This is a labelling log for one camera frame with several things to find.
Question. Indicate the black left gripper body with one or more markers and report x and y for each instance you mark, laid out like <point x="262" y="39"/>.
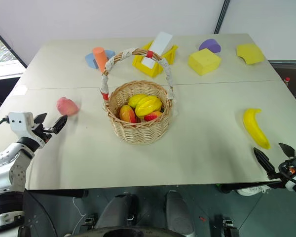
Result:
<point x="44" y="132"/>

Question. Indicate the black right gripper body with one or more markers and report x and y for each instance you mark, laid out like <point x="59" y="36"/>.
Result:
<point x="288" y="168"/>

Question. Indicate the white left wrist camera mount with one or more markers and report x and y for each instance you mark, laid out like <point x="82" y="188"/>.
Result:
<point x="20" y="121"/>

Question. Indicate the yellow banana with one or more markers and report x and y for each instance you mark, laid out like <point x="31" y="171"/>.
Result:
<point x="255" y="127"/>

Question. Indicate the orange foam cylinder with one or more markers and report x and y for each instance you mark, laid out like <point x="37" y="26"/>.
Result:
<point x="100" y="59"/>

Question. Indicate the yellow triangular frame block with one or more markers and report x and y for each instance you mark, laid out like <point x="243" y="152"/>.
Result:
<point x="150" y="66"/>

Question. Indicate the yellow starfruit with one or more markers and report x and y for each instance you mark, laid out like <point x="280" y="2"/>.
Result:
<point x="148" y="106"/>

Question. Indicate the dark grey rounded robot leg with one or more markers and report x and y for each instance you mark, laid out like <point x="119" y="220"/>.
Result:
<point x="178" y="212"/>
<point x="116" y="209"/>

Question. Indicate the white shoe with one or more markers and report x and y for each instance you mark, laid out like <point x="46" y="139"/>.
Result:
<point x="252" y="190"/>

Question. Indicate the black floor bracket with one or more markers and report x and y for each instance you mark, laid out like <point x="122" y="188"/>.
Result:
<point x="88" y="221"/>
<point x="227" y="222"/>

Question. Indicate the white rectangular foam block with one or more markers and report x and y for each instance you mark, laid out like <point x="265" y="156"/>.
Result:
<point x="158" y="50"/>

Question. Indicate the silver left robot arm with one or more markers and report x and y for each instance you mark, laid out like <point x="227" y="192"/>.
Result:
<point x="13" y="170"/>

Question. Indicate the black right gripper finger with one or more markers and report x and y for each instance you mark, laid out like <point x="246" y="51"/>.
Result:
<point x="286" y="149"/>
<point x="264" y="160"/>

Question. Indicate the yellow foam cube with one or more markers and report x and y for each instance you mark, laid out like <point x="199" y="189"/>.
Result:
<point x="203" y="61"/>

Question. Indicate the dark round robot waist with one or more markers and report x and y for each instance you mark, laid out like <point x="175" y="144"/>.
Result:
<point x="135" y="232"/>

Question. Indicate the pink peach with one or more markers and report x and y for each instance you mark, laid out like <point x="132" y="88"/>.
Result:
<point x="67" y="106"/>

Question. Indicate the yellow lemon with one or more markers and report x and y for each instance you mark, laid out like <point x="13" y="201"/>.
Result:
<point x="136" y="99"/>

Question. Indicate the orange yellow mango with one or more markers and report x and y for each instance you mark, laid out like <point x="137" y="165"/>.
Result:
<point x="127" y="114"/>

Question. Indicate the small bottle with red cap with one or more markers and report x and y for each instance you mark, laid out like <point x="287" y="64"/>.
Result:
<point x="287" y="81"/>

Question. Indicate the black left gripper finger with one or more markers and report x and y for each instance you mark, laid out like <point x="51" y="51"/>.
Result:
<point x="60" y="124"/>
<point x="41" y="118"/>

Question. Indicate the blue flat foam block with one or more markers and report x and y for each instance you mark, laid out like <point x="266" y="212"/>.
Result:
<point x="90" y="59"/>

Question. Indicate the dark ceiling-high pole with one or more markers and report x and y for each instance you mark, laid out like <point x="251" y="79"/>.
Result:
<point x="221" y="16"/>

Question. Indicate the purple foam block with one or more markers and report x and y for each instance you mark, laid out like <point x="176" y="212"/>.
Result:
<point x="210" y="46"/>

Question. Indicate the yellow foam arch block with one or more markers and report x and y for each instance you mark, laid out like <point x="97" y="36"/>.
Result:
<point x="249" y="53"/>

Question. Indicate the red orange peach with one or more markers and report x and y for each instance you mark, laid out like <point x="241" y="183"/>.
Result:
<point x="152" y="115"/>

